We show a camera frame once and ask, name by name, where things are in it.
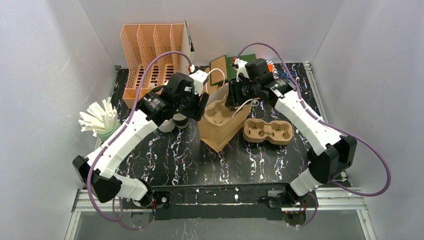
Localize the stack of paper cups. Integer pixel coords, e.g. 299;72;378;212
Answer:
172;113;189;129

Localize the tan paper bag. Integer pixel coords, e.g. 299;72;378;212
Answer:
198;82;259;153

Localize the cardboard two-cup carrier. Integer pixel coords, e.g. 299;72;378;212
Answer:
243;118;294;146

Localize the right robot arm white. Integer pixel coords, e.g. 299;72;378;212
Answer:
225;58;357;204

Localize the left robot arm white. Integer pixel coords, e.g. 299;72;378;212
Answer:
72;70;210;203

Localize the orange paper bag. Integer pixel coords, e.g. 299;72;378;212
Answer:
267;62;275;74

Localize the dark green paper bag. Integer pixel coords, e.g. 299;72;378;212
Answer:
209;53;259;87

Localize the stack of white lids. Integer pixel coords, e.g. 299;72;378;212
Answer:
158;119;176;133

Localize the white folder in organizer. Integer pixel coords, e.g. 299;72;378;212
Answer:
180;20;195;70

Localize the pink desk file organizer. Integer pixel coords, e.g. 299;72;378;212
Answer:
120;23;189;108

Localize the white wrapped straws bundle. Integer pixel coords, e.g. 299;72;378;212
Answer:
78;97;119;137

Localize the green cup holder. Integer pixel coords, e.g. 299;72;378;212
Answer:
97;120;121;142

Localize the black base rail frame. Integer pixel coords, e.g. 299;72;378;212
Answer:
65;184;376;240

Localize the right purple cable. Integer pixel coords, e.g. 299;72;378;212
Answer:
236;42;392;229

